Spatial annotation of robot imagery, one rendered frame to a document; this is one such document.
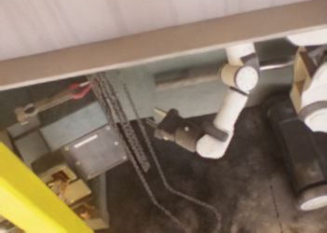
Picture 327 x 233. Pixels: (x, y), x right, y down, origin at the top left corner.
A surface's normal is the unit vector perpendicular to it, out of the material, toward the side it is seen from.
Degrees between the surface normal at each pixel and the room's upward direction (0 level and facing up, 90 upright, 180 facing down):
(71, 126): 45
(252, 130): 0
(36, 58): 0
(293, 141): 0
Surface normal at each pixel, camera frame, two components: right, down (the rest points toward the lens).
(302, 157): -0.18, -0.51
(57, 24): 0.09, 0.84
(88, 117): 0.17, 0.16
